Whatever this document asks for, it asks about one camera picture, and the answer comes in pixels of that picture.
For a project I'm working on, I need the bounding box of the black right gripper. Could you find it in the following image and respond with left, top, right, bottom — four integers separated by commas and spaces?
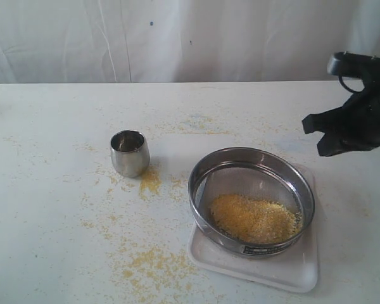
301, 71, 380, 158

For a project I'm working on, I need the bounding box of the round steel mesh sieve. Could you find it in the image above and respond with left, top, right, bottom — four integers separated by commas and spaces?
188, 147, 315, 258

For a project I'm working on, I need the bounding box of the yellow grain powder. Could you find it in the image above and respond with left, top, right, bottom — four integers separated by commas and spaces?
210, 194, 301, 244

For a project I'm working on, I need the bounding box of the stainless steel cup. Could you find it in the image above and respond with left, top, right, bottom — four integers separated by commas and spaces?
110, 130, 151, 178

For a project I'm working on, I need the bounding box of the white plastic tray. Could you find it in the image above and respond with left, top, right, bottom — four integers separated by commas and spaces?
187, 158, 320, 293

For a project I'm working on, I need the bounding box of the white backdrop curtain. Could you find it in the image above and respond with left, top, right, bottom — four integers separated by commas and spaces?
0, 1, 380, 84

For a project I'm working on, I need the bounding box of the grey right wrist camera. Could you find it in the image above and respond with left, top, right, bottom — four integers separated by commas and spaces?
327, 51, 380, 79

